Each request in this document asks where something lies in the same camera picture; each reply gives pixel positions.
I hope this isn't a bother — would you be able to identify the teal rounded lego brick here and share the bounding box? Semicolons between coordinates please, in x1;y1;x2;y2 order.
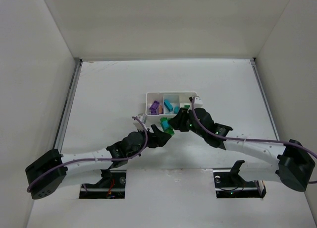
161;120;170;130

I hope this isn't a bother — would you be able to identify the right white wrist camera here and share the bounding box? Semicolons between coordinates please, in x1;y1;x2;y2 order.
189;96;203;111

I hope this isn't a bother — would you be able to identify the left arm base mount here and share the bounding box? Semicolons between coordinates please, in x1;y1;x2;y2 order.
79;170;126;200

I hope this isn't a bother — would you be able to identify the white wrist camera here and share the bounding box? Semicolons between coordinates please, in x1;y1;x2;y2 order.
189;96;203;111
133;114;147;131

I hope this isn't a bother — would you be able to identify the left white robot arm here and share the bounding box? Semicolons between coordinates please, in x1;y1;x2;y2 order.
25;125;172;200

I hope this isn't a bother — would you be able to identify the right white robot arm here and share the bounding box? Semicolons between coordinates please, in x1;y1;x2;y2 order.
168;108;316;192

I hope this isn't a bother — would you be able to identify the purple lego plate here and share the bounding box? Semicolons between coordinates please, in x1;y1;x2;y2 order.
149;100;160;112

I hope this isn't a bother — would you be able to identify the aluminium rail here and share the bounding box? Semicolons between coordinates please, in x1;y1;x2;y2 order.
250;58;280;140
52;57;83;152

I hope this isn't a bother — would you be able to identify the purple curved lego brick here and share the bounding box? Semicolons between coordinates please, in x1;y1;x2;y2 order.
149;110;158;115

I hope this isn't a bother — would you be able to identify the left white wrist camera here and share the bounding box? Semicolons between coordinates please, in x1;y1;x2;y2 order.
133;114;147;131

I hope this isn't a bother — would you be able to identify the right aluminium rail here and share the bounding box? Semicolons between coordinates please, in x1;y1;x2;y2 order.
250;58;280;140

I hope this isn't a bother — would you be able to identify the white three-compartment tray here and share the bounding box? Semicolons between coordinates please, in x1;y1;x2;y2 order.
145;92;198;117

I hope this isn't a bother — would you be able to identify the left aluminium rail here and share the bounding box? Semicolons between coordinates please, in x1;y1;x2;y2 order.
52;57;83;152

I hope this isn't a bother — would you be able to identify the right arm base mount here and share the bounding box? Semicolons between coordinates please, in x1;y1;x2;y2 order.
213;160;266;199

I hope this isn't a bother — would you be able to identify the green lego brick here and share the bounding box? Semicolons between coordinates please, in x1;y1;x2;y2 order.
160;117;170;123
165;128;175;136

